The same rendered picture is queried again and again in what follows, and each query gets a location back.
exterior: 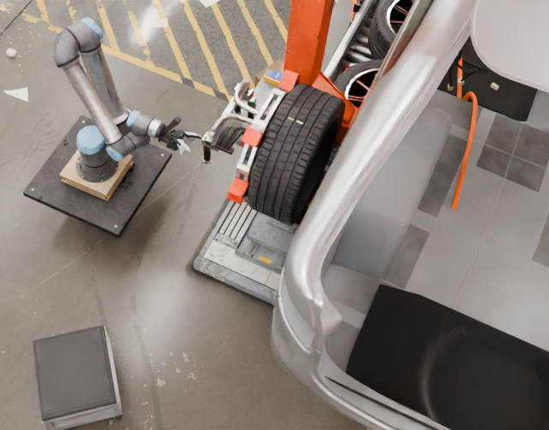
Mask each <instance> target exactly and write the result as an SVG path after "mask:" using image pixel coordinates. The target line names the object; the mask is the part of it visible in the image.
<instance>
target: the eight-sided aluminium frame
mask: <svg viewBox="0 0 549 430"><path fill-rule="evenodd" d="M288 93H289V92H288V91H286V90H282V89H280V88H276V87H275V88H273V90H272V91H271V93H270V95H269V96H268V98H267V99H266V102H265V103H264V105H263V107H262V108H261V110H260V111H259V113H258V115H257V116H256V117H255V118H254V121H253V123H252V125H251V127H250V128H252V129H254V130H257V131H259V132H262V133H264V134H265V133H266V130H267V127H268V125H269V124H270V123H271V121H272V118H273V117H274V115H275V113H276V112H277V110H278V109H279V108H280V106H281V105H282V103H283V101H284V99H285V98H286V96H287V95H288ZM273 100H275V101H276V102H275V103H274V105H273V107H272V109H271V111H270V112H269V113H268V115H267V117H266V119H265V121H264V120H262V118H263V117H264V114H265V112H266V110H267V109H268V108H269V107H270V105H271V104H272V101H273ZM250 146H251V145H249V144H247V143H245V145H244V148H243V151H242V154H241V157H240V160H239V161H238V162H237V168H236V172H237V177H238V178H240V179H242V176H243V175H244V181H246V182H248V183H249V182H250V178H251V171H252V168H253V164H254V160H255V157H256V155H257V153H258V150H259V149H258V148H256V147H253V150H252V153H251V155H250V157H249V160H248V161H246V157H247V155H248V151H249V148H250Z"/></svg>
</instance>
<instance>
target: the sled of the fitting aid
mask: <svg viewBox="0 0 549 430"><path fill-rule="evenodd" d="M258 214H259V212H257V211H256V212H255V214H254V215H253V217H252V219H251V221H250V223H249V224H248V227H247V228H246V230H245V231H244V233H243V235H242V238H241V239H240V241H239V242H238V244H237V246H236V248H235V255H236V256H238V257H240V258H243V259H246V260H247V261H250V262H252V263H254V264H257V265H259V266H261V267H263V268H265V269H267V270H270V271H272V272H274V273H277V274H279V275H281V272H282V269H283V265H284V263H285V255H283V254H281V253H278V252H276V251H273V250H271V249H270V248H268V247H264V246H262V245H260V244H258V243H256V242H254V241H251V240H249V239H247V233H248V231H249V230H250V228H251V226H252V224H253V222H254V221H255V219H256V217H257V215H258Z"/></svg>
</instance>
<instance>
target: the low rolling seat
mask: <svg viewBox="0 0 549 430"><path fill-rule="evenodd" d="M32 350H33V358H34V366H35V374H36V382H37V389H38V404H39V411H40V418H41V420H42V423H43V424H44V426H45V427H46V428H47V429H48V430H63V429H67V428H70V427H76V426H79V425H83V424H86V423H90V422H94V421H100V420H103V419H107V418H110V417H113V418H114V419H116V420H117V421H120V420H122V417H121V415H123V413H122V408H121V402H120V393H119V388H118V382H117V377H116V372H115V367H114V357H113V352H112V346H111V342H110V339H109V336H108V332H107V330H106V328H105V326H103V325H100V326H95V327H92V328H85V329H80V330H77V331H73V332H69V333H65V334H58V335H54V336H50V337H46V338H42V339H38V340H34V341H33V342H32Z"/></svg>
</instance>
